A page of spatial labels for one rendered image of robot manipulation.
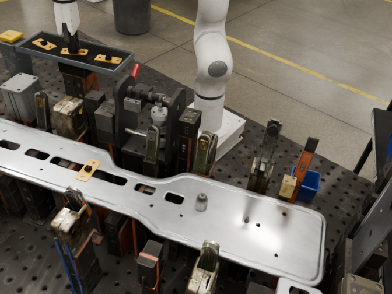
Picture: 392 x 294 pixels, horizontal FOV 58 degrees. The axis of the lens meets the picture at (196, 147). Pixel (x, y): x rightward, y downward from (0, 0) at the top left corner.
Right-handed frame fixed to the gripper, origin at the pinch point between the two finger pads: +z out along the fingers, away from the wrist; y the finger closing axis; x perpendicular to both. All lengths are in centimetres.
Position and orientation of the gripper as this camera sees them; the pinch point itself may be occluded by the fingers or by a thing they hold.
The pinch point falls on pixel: (73, 45)
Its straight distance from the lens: 127.3
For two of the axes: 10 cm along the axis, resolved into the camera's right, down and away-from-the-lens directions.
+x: 10.0, 0.4, 0.5
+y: 0.1, 6.8, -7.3
